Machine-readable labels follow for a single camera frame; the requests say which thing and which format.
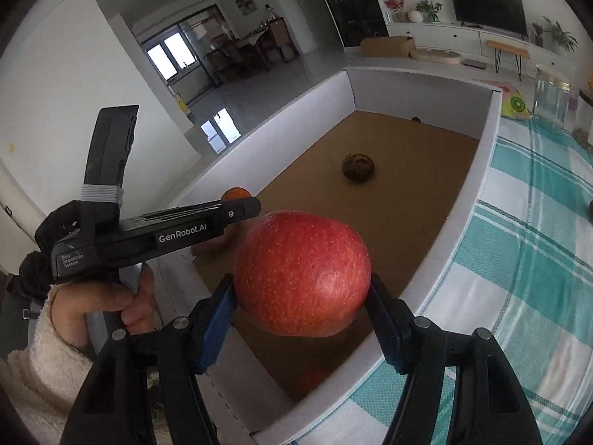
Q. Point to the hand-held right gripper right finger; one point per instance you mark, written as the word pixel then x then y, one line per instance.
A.
pixel 387 329

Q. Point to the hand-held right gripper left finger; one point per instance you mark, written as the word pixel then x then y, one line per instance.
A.
pixel 217 320

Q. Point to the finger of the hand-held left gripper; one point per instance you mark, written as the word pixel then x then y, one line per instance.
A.
pixel 241 208

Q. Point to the small orange tangerine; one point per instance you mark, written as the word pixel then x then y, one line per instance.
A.
pixel 236 193

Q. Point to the red apple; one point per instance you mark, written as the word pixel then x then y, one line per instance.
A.
pixel 301 273

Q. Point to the white cardboard box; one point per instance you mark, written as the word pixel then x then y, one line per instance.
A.
pixel 444 250

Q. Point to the dark brown round fruit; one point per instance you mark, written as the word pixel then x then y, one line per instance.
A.
pixel 357 167

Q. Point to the person's left forearm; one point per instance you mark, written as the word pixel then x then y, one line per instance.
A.
pixel 41 375

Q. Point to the person's left hand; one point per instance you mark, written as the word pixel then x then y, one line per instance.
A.
pixel 92 301

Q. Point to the dining table with chairs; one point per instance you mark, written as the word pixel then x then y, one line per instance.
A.
pixel 250 48

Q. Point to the glass balcony door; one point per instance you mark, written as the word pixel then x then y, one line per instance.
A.
pixel 178 51

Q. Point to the tall black cabinet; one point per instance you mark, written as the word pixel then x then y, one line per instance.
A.
pixel 347 0

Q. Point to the dark plum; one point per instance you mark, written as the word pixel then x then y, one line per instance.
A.
pixel 589 211

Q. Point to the red flowers in vase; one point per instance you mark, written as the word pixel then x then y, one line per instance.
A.
pixel 396 7

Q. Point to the fruit print bag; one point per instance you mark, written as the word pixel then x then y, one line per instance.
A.
pixel 514 102

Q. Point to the white television cabinet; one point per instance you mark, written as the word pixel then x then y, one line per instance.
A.
pixel 454 39

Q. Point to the plant in white vase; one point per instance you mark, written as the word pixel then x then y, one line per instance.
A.
pixel 426 9

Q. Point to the clear glass jar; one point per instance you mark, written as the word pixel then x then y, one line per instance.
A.
pixel 553 97

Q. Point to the wooden bench with hairpin legs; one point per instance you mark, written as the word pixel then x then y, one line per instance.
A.
pixel 507 49

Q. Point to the black flat television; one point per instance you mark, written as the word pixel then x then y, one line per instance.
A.
pixel 486 9

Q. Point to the small green potted plant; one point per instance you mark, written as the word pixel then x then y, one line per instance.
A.
pixel 537 32

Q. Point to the large green potted plant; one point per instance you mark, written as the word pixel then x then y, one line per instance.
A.
pixel 560 35

